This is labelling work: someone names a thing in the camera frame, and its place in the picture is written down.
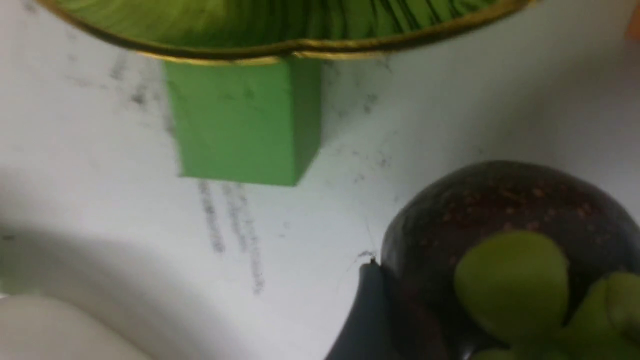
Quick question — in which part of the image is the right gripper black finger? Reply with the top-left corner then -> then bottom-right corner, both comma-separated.
326,258 -> 396,360

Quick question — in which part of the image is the dark purple mangosteen toy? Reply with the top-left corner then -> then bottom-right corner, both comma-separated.
381,161 -> 639,360

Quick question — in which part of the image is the white radish toy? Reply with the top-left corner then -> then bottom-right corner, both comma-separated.
0,295 -> 150,360

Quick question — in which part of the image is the green foam block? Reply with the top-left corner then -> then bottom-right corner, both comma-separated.
164,58 -> 322,187

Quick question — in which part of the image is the green leaf-shaped plate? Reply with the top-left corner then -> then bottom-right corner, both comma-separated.
39,0 -> 532,65

